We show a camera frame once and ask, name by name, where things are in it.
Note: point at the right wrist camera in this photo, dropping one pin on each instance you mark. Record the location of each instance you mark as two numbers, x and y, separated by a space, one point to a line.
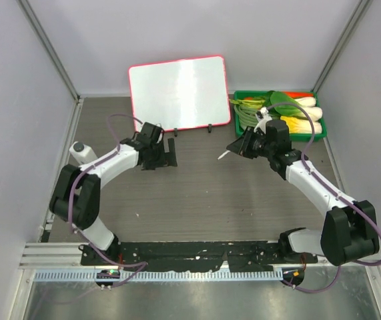
263 116

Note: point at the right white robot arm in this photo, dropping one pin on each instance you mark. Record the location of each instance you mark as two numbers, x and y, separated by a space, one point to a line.
348 232

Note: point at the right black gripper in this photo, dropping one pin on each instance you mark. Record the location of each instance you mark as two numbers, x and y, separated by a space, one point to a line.
239 146

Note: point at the green bok choy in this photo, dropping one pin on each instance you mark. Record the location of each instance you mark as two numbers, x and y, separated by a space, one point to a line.
284 105

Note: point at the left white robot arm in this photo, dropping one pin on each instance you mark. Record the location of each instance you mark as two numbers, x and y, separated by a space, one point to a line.
77 193

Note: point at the pink framed whiteboard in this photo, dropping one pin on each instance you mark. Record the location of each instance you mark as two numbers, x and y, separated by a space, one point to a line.
181 94

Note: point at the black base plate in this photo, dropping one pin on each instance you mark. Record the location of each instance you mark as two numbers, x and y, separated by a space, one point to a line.
206 256

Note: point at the yellow bok choy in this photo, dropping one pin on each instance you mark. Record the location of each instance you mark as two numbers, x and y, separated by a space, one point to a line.
297 126

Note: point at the green plastic tray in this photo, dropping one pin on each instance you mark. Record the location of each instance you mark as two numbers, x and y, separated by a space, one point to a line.
253 98

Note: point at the white slotted cable duct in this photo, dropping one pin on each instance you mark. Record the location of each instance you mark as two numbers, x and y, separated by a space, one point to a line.
83 275

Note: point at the green long beans bundle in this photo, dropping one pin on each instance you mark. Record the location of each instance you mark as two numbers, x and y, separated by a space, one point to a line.
245 116

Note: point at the white bok choy back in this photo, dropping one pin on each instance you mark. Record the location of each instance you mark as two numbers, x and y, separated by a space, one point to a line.
306 101

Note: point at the orange carrot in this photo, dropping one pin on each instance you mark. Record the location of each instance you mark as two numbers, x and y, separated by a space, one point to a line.
297 95

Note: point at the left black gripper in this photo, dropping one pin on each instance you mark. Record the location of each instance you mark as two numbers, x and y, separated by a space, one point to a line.
167 158

